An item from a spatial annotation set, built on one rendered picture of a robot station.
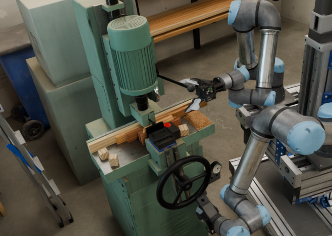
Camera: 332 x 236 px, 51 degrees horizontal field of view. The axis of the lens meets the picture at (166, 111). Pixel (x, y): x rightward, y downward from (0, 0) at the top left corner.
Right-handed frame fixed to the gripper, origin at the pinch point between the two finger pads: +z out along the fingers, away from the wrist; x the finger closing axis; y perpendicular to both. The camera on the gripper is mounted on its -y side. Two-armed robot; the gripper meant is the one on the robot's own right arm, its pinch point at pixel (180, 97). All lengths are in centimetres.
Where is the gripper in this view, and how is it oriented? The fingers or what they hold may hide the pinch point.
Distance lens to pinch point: 156.5
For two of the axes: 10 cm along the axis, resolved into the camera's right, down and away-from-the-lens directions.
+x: 1.8, 8.8, 4.3
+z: -8.6, 3.5, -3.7
